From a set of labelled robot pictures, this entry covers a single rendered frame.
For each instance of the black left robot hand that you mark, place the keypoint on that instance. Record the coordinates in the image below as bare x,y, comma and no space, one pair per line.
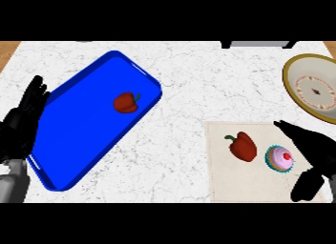
20,127

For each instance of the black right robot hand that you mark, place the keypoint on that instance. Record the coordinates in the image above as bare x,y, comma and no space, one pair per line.
317,149

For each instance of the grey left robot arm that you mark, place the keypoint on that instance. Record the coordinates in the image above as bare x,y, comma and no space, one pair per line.
7,182

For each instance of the pink frosted cupcake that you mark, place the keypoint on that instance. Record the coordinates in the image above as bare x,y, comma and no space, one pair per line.
280,158

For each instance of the beige placemat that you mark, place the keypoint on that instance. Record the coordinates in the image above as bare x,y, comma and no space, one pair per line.
250,184

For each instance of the white gold-rimmed bowl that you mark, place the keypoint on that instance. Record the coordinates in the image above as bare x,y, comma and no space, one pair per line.
318,89

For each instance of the large red bell pepper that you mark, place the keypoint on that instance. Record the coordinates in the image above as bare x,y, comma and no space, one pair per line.
243,147

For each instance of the blue rectangular tray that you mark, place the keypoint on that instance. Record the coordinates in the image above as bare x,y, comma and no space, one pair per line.
94,120

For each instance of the grey and black appliance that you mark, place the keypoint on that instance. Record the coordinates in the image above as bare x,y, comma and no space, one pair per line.
258,44

